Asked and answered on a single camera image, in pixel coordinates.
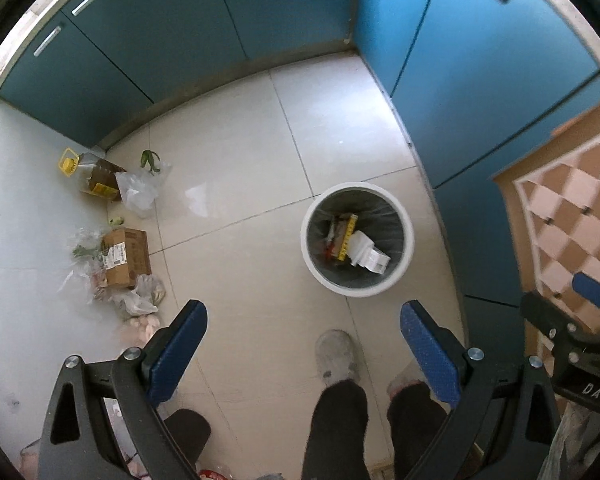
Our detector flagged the white round trash bin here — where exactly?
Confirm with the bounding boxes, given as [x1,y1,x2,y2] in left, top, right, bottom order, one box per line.
[300,182,415,298]

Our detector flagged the blue kitchen cabinets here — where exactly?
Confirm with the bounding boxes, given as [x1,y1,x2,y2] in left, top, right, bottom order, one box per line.
[0,0,600,356]

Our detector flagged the black round stool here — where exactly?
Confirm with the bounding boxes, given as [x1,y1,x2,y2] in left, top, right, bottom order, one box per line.
[163,408,211,466]

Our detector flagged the grey right slipper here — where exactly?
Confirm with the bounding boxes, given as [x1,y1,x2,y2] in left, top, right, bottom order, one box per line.
[387,360,428,399]

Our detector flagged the grey slipper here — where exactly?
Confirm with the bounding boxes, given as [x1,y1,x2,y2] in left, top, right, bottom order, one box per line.
[315,330,358,387]
[387,360,428,399]

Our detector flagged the checkered beige table mat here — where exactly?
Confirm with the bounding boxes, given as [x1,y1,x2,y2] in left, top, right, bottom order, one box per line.
[490,91,600,361]

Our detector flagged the crumpled clear plastic bags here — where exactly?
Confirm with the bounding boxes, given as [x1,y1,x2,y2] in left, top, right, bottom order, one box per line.
[58,228,166,318]

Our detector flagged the person's dark trouser legs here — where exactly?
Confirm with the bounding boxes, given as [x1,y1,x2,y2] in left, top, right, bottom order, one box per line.
[301,380,446,480]

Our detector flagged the brown cardboard box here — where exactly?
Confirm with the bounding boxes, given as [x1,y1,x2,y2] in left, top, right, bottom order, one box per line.
[102,228,151,288]

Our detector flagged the grey left slipper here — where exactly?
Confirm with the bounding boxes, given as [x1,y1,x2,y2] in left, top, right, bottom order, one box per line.
[315,330,358,387]

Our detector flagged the long white pink box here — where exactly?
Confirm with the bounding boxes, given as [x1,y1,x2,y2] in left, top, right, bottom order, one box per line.
[347,231,390,274]

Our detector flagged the white plastic bag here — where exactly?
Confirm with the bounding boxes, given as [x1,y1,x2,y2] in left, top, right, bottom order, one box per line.
[116,160,172,218]

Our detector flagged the yellow capped oil bottle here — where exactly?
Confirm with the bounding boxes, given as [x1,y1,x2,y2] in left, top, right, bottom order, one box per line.
[58,148,125,202]

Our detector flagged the red gold flat box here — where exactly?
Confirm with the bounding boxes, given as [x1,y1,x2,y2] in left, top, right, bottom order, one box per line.
[325,214,358,262]

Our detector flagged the green vegetable scrap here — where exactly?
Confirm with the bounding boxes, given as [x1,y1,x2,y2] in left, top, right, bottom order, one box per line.
[140,150,161,174]

